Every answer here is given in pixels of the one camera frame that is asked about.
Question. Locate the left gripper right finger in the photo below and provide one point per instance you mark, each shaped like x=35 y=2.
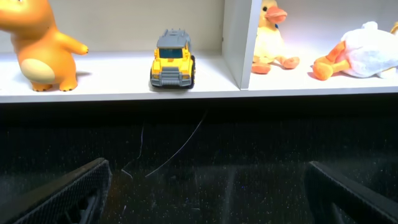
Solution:
x=351 y=202

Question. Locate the yellow plush duck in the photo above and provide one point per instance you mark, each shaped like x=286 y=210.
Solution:
x=269 y=40

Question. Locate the white plush duck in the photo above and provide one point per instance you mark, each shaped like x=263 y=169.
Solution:
x=363 y=56

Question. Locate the grey and yellow toy truck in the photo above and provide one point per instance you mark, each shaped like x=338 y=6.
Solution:
x=172 y=62

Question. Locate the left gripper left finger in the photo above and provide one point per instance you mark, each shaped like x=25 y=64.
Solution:
x=62 y=199

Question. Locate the yellow rubber duck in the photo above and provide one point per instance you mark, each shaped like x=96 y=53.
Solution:
x=37 y=40

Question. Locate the white shelf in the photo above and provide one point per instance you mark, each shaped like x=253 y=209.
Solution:
x=124 y=77

